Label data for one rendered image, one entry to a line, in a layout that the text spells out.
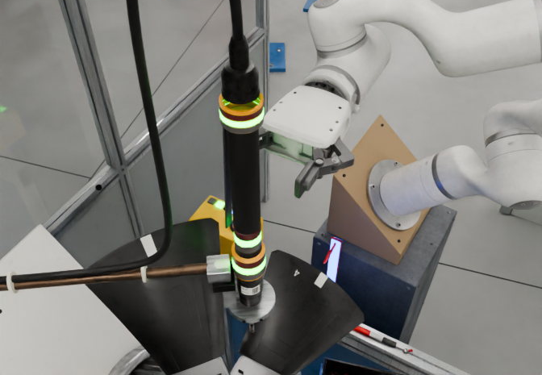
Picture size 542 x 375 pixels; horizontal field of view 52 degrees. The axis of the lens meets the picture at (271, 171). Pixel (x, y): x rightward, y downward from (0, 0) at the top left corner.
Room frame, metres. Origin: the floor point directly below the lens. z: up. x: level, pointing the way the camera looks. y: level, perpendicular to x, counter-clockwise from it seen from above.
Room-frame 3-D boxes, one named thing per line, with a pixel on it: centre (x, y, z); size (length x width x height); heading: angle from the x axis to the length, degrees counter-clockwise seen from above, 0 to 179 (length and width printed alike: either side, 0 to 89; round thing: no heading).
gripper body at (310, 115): (0.58, -0.05, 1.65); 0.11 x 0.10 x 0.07; 151
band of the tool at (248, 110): (0.43, 0.03, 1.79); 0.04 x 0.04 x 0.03
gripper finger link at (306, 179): (0.48, -0.06, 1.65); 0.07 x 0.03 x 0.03; 151
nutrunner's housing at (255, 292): (0.43, 0.03, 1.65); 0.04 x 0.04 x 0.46
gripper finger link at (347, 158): (0.53, -0.07, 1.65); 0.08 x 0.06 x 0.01; 53
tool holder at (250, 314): (0.43, 0.04, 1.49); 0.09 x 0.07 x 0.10; 96
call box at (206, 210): (0.89, 0.11, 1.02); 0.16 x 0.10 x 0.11; 61
